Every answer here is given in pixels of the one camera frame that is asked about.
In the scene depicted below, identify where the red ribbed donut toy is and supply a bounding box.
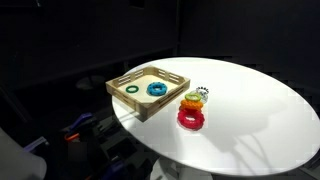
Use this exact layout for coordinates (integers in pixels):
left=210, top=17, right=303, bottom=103
left=176, top=108, right=205, bottom=131

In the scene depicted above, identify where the blue ribbed donut toy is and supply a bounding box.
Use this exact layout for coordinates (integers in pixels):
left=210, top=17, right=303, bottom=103
left=146, top=81, right=169, bottom=97

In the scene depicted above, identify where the wooden slatted tray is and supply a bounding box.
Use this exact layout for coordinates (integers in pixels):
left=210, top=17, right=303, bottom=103
left=105, top=65, right=191, bottom=123

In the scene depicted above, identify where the orange ribbed donut toy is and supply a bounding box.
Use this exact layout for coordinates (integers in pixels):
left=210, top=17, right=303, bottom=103
left=179, top=99, right=204, bottom=112

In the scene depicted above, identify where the dark round stool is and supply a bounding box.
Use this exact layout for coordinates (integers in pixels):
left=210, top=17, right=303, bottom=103
left=75, top=74, right=106, bottom=91

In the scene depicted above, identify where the white rounded object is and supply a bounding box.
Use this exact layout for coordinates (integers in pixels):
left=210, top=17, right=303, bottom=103
left=0, top=128, right=48, bottom=180

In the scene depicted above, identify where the lime green ring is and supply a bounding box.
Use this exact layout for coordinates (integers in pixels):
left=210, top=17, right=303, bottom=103
left=184, top=92, right=203, bottom=103

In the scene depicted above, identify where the thin dark green ring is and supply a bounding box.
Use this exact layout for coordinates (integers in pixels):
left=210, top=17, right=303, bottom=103
left=125, top=84, right=140, bottom=94

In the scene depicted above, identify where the white ring with black dots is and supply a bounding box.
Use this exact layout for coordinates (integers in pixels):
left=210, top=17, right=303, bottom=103
left=194, top=86, right=210, bottom=104

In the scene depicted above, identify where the purple clamp handle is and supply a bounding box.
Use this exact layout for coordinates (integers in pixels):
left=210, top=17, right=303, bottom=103
left=70, top=112, right=95, bottom=130

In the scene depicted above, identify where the orange clamp handle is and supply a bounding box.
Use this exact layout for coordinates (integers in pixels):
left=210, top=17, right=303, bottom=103
left=64, top=132, right=81, bottom=141

